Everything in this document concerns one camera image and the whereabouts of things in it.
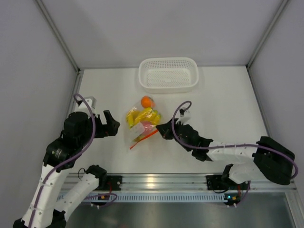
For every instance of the aluminium frame post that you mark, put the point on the aluminium frame post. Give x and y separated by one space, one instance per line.
283 4
49 20

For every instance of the white slotted cable duct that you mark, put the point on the white slotted cable duct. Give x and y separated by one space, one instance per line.
160 197

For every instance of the orange fake fruit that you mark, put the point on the orange fake fruit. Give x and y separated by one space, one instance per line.
147 102

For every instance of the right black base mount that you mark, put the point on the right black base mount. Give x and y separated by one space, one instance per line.
216 184

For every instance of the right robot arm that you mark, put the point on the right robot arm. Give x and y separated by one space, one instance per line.
266 159

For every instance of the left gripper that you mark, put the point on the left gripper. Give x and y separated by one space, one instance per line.
109 129

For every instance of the yellow fake bananas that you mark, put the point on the yellow fake bananas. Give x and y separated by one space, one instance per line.
135 116

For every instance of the pink fake peach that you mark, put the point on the pink fake peach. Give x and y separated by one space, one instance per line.
148 126

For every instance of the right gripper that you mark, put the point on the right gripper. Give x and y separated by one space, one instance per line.
165 131

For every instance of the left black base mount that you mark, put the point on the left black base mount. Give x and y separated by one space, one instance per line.
114 183

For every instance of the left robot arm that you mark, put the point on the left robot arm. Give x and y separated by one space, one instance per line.
45 210

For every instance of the clear zip top bag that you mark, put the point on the clear zip top bag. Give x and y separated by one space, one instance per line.
137 134

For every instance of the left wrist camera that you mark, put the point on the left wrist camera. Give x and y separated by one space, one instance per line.
91 102

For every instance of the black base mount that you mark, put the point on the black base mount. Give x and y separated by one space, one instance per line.
114 183
216 184

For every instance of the white perforated plastic basket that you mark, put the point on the white perforated plastic basket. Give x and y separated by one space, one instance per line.
166 75

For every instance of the left aluminium frame post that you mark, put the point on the left aluminium frame post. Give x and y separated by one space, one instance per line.
49 20

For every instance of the right aluminium frame post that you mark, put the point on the right aluminium frame post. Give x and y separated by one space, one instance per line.
283 4

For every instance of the aluminium mounting rail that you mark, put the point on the aluminium mounting rail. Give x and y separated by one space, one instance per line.
186 182

